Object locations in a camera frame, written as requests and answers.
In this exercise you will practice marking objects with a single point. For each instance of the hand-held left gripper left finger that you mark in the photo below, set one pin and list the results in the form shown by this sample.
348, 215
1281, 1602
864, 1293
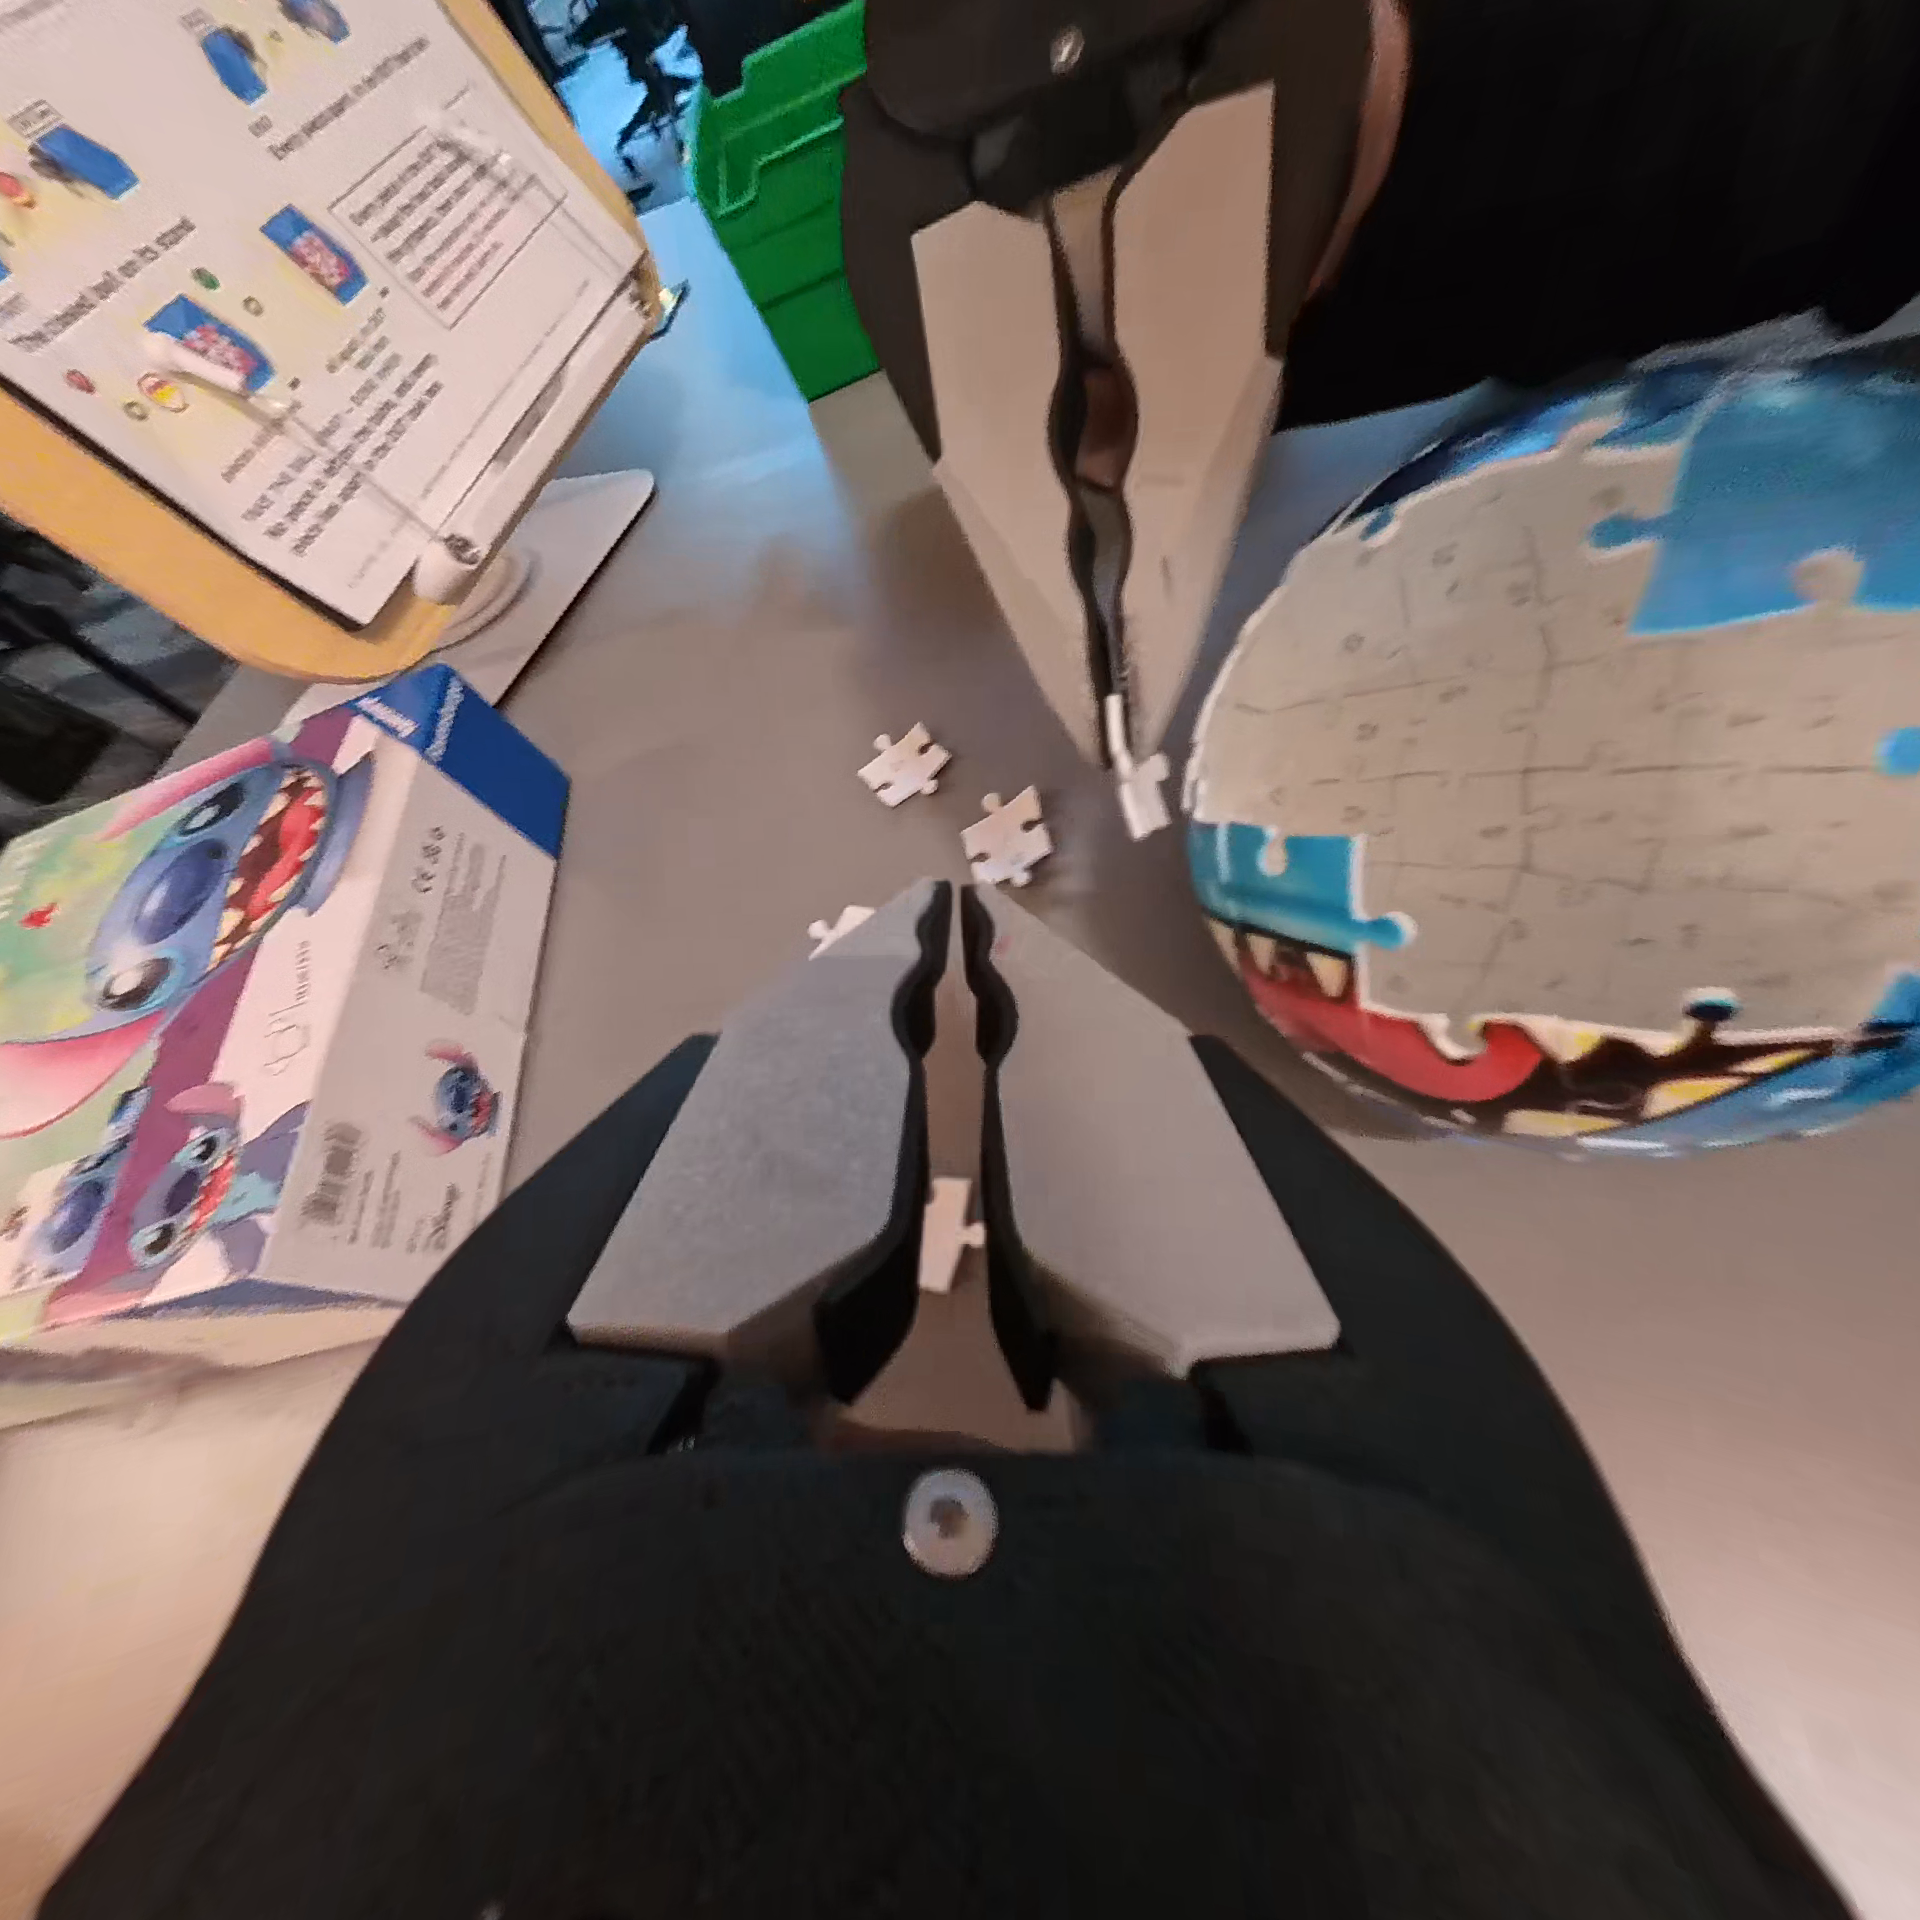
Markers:
764, 1169

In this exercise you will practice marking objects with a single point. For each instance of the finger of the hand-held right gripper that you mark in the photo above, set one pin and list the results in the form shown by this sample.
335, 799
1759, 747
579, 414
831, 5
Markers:
991, 375
1210, 300

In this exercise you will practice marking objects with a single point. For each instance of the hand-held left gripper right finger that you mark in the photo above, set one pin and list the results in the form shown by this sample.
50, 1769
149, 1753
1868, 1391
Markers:
1154, 1187

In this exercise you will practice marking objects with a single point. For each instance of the white puzzle piece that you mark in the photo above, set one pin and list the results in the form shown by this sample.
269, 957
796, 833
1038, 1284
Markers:
903, 764
1143, 795
1002, 836
947, 1230
836, 932

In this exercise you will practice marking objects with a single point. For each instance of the blue puzzle ball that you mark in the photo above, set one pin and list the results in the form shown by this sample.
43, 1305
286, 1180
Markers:
1530, 780

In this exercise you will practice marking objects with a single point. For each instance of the cartoon puzzle box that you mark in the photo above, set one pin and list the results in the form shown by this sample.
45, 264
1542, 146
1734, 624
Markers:
301, 1020

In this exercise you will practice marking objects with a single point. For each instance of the person's right hand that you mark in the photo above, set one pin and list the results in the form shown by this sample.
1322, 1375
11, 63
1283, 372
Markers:
1383, 90

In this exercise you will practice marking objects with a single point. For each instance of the green plastic bin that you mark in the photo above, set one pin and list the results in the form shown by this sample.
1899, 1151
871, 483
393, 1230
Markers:
780, 226

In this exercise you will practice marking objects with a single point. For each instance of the printed instruction sheet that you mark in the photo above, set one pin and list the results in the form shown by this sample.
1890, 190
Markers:
301, 226

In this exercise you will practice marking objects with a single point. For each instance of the instruction sheet on stand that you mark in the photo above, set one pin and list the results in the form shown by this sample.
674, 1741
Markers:
88, 540

